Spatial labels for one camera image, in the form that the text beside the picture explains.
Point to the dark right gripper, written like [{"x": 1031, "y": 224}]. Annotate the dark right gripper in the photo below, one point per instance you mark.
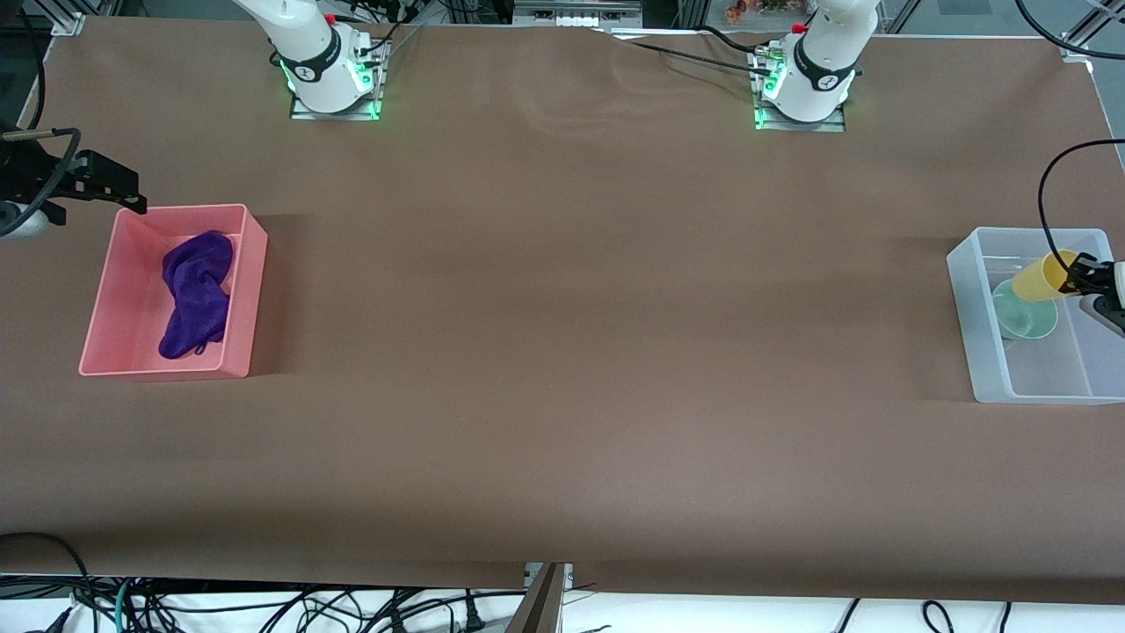
[{"x": 26, "y": 174}]

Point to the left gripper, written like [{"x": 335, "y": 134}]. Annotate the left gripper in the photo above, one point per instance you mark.
[{"x": 1092, "y": 278}]

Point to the yellow cup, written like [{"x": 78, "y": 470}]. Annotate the yellow cup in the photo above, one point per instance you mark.
[{"x": 1037, "y": 277}]

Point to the green bowl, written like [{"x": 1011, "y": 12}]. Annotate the green bowl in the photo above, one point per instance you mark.
[{"x": 1024, "y": 318}]

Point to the purple cloth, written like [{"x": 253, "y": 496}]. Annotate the purple cloth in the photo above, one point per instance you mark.
[{"x": 198, "y": 299}]

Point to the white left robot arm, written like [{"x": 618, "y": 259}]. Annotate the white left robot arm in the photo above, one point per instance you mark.
[{"x": 813, "y": 79}]

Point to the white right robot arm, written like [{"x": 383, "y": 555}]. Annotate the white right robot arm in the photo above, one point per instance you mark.
[{"x": 312, "y": 53}]

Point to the clear plastic bin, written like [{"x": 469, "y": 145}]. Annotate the clear plastic bin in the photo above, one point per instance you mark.
[{"x": 1037, "y": 369}]

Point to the pink plastic bin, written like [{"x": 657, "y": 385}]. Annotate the pink plastic bin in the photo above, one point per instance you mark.
[{"x": 132, "y": 299}]

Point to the brown paper table cover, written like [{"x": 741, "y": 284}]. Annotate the brown paper table cover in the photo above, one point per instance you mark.
[{"x": 562, "y": 352}]

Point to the white power strip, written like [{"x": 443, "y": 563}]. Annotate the white power strip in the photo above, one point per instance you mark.
[{"x": 576, "y": 16}]

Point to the aluminium frame profile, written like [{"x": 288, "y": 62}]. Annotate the aluminium frame profile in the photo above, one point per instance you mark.
[
  {"x": 1077, "y": 44},
  {"x": 61, "y": 19}
]

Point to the grey brown bracket beam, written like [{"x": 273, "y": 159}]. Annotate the grey brown bracket beam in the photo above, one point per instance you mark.
[{"x": 540, "y": 602}]

